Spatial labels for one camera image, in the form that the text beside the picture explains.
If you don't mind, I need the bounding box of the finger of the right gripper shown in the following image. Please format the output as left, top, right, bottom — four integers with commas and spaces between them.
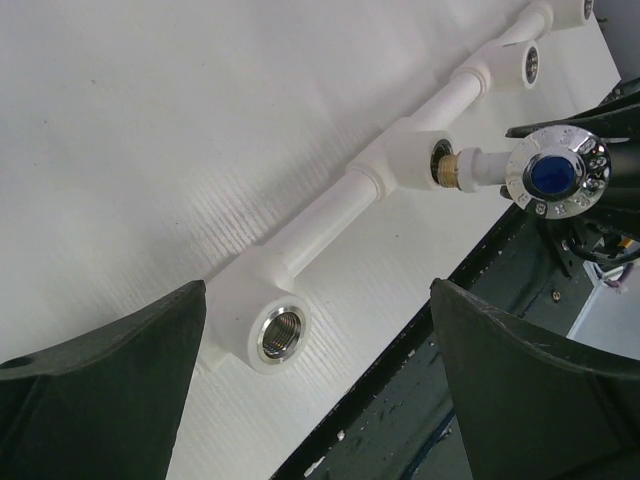
506, 78, 640, 140

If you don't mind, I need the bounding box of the white PVC pipe frame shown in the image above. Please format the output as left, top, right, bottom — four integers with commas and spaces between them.
198, 1, 593, 375

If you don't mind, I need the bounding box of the white faucet with chrome knob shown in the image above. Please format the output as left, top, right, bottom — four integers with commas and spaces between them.
432, 125, 612, 220

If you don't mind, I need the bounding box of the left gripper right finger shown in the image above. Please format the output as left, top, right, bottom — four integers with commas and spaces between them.
430, 279, 639, 479

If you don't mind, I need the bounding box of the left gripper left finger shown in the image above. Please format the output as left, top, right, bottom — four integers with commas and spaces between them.
1, 280, 206, 479

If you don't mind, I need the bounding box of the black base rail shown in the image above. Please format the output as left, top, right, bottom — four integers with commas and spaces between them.
270, 200, 640, 480

